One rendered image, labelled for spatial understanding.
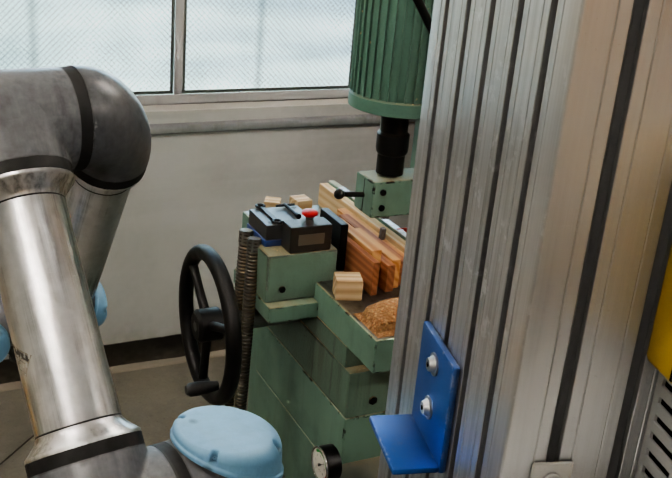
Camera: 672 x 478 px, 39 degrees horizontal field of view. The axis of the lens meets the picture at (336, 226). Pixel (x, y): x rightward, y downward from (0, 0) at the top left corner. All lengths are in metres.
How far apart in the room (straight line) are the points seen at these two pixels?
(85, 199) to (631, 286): 0.75
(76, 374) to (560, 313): 0.54
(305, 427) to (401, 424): 1.08
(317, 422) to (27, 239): 0.91
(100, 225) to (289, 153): 1.94
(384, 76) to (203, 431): 0.82
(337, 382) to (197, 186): 1.47
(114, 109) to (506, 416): 0.61
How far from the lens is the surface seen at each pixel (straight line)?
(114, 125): 1.06
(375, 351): 1.53
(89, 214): 1.20
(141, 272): 3.08
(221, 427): 1.01
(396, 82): 1.64
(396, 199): 1.75
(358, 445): 1.71
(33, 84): 1.05
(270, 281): 1.66
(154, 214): 3.02
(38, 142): 1.02
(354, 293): 1.64
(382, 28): 1.63
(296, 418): 1.87
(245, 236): 1.71
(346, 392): 1.65
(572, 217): 0.56
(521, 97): 0.58
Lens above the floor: 1.60
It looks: 21 degrees down
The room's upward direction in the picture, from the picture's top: 5 degrees clockwise
